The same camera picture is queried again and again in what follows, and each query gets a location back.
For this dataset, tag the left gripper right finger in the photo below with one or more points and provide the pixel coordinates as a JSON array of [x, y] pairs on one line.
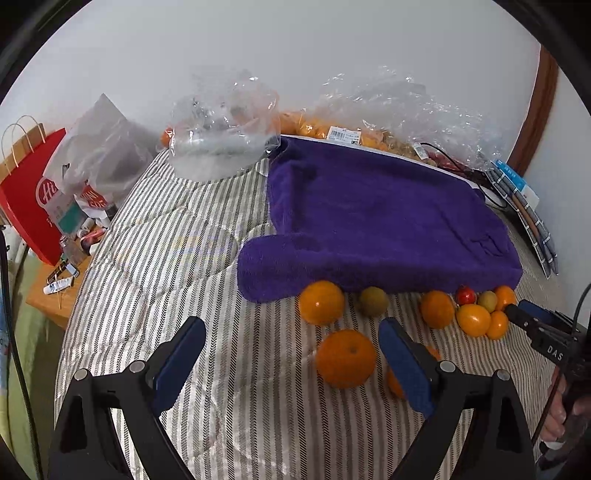
[[497, 445]]

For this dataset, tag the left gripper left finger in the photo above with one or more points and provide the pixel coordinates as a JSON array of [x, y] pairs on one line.
[[85, 444]]

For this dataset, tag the large orange mandarin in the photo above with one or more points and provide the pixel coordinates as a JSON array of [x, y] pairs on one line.
[[505, 296]]

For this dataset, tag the person's right hand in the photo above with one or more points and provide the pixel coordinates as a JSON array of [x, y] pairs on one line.
[[553, 427]]

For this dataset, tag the small orange behind finger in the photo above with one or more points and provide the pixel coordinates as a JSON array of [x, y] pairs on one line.
[[393, 382]]

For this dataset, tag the orange tomato right front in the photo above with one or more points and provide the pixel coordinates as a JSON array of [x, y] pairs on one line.
[[498, 326]]

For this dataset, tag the orange tomato oval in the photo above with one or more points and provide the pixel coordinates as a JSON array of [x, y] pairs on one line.
[[473, 319]]

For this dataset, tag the orange mandarin middle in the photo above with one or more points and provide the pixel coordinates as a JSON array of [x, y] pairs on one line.
[[437, 309]]

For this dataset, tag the green round fruit right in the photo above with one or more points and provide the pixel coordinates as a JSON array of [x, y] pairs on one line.
[[488, 300]]

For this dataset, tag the green round fruit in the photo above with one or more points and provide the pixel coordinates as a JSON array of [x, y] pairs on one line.
[[373, 302], [488, 300]]

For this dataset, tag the red cherry tomato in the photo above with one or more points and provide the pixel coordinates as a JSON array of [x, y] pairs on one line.
[[465, 295]]

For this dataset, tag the orange mandarin front left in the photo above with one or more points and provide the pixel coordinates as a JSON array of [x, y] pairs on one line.
[[346, 359]]

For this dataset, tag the green round fruit left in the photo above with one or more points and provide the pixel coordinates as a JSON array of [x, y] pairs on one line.
[[373, 302]]

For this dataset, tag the grey checkered folded cloth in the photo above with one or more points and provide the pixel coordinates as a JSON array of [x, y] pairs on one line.
[[536, 231]]

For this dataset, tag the wooden side table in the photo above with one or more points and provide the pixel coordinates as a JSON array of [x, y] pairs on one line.
[[58, 306]]

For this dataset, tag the orange mandarin far left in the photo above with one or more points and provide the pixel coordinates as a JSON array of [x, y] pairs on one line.
[[321, 303]]

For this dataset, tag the striped quilted bedspread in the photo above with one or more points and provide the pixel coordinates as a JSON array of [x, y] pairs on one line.
[[253, 406]]

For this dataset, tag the blue white box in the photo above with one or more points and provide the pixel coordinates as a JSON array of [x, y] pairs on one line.
[[519, 182]]

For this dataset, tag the purple towel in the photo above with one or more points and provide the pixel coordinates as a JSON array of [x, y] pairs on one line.
[[358, 219]]

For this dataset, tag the grey plastic bag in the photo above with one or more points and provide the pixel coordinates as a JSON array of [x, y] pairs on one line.
[[100, 159]]

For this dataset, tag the red paper shopping bag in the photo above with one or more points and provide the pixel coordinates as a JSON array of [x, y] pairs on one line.
[[25, 191]]

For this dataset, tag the clear empty plastic bag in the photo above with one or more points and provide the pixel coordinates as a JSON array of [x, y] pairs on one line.
[[230, 121]]

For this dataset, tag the clear plastic bag of fruit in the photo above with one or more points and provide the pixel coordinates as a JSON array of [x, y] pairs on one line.
[[393, 113]]

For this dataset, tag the brown wooden door frame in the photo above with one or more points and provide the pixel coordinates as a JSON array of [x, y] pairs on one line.
[[538, 113]]

